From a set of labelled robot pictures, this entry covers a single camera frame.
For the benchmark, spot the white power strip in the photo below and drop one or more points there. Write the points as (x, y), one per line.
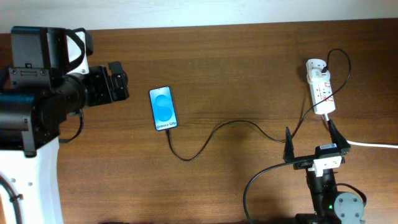
(321, 92)

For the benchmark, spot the blue smartphone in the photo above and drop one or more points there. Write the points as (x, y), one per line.
(163, 108)

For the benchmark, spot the white USB charger adapter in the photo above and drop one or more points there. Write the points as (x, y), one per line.
(315, 76)

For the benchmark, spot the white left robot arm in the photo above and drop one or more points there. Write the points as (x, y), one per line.
(50, 80)

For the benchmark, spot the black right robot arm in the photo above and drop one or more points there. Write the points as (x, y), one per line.
(332, 202)

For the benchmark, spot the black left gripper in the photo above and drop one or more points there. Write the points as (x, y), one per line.
(104, 91)

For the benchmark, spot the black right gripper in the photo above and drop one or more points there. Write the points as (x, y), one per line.
(304, 158)

